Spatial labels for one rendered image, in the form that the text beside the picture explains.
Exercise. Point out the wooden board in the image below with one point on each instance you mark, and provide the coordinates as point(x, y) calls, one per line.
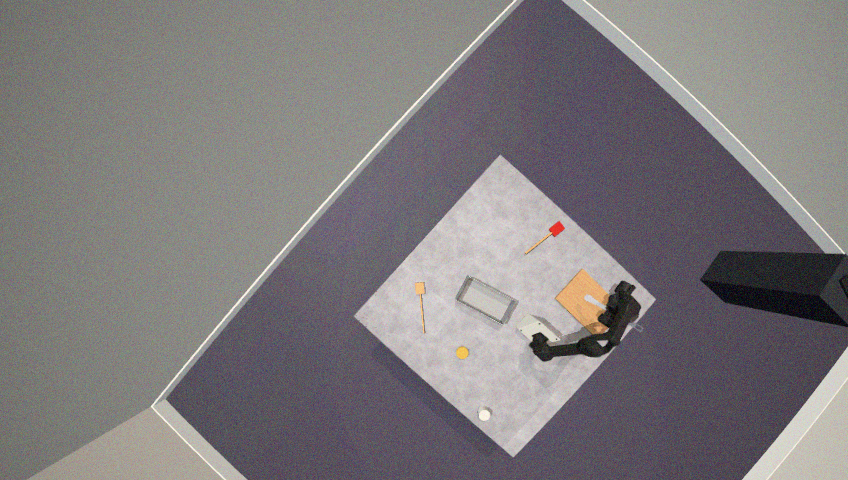
point(572, 299)

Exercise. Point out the red spatula with wooden handle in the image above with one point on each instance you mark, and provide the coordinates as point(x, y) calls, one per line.
point(555, 229)

